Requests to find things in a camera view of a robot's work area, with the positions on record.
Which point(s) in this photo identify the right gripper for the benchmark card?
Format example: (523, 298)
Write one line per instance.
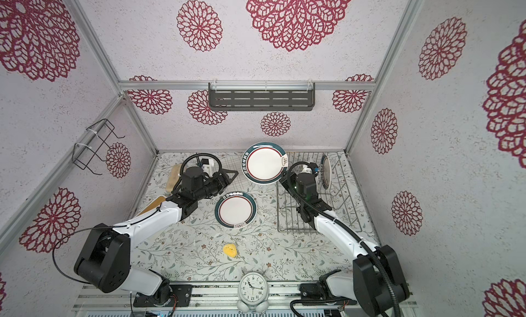
(289, 174)

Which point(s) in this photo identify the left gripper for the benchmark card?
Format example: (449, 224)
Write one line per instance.
(226, 179)

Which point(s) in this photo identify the green rimmed white plate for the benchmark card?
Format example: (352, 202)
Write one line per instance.
(236, 210)

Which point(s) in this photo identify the plaid beige plate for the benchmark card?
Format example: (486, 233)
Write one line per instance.
(232, 166)

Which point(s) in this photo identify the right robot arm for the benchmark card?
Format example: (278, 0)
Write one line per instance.
(377, 282)

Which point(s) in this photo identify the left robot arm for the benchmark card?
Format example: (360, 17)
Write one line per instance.
(105, 259)

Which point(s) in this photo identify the dark rimmed plate in rack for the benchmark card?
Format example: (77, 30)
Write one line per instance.
(325, 172)

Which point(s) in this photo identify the yellow cheese toy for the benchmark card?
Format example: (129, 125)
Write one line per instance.
(230, 250)

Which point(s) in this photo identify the yellow tray with blue item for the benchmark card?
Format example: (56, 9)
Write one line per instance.
(157, 202)

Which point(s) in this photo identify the white alarm clock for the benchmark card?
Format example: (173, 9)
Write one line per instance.
(253, 293)

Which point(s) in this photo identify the wire dish rack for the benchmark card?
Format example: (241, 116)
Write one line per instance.
(342, 196)

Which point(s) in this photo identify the grey wall shelf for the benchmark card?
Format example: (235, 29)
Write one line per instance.
(261, 98)

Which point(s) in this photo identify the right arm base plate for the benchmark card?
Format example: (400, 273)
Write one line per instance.
(315, 294)

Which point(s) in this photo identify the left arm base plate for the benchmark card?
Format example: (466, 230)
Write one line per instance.
(177, 295)

